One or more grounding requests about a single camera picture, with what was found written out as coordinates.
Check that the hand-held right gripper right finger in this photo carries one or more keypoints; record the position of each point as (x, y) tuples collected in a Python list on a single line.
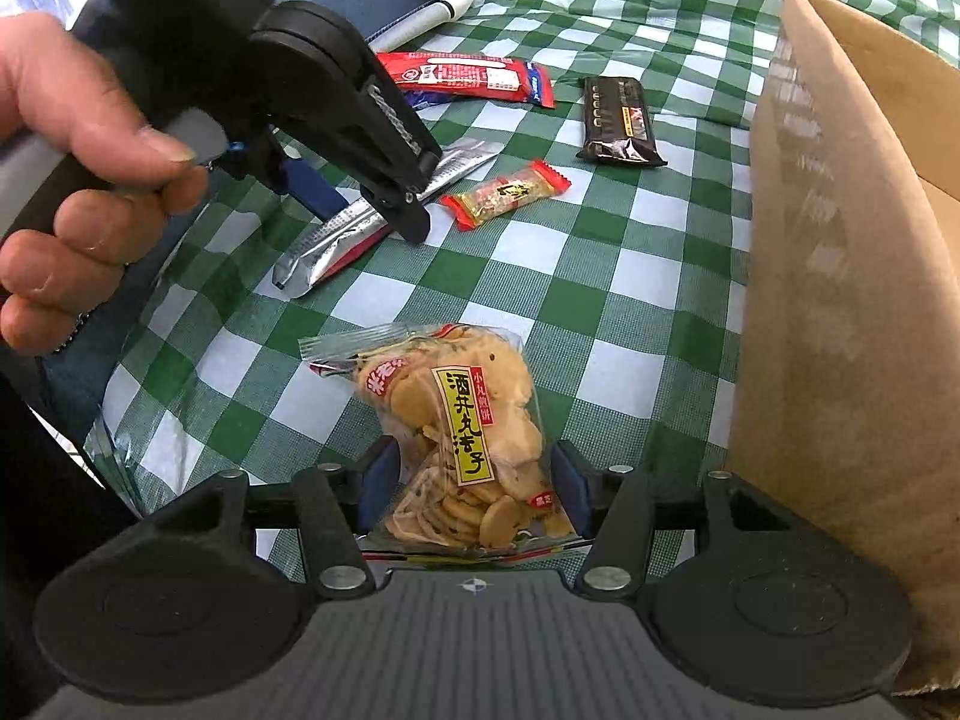
[(570, 487)]

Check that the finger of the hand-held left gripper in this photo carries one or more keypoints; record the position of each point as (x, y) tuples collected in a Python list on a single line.
[(315, 195), (375, 120)]

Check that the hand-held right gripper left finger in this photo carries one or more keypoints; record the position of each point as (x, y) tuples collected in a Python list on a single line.
[(379, 480)]

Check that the silver foil snack stick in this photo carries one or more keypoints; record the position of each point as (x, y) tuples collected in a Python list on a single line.
[(330, 247)]

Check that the red snack wrapper white label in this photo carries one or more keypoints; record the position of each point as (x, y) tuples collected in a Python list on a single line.
[(450, 75)]

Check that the clear bag of round crackers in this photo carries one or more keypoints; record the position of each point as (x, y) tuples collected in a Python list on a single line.
[(465, 420)]

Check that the small red yellow candy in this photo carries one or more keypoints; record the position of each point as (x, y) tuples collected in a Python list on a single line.
[(502, 195)]

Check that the brown cardboard box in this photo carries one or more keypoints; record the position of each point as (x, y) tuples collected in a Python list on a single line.
[(840, 315)]

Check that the person's left hand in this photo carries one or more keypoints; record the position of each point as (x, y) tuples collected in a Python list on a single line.
[(67, 97)]

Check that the green checked tablecloth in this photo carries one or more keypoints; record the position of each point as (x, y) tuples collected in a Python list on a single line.
[(600, 277)]

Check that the black snack bar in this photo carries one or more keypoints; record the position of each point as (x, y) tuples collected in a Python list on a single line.
[(619, 120)]

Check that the person's dark clothing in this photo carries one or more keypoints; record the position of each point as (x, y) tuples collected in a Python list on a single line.
[(45, 502)]

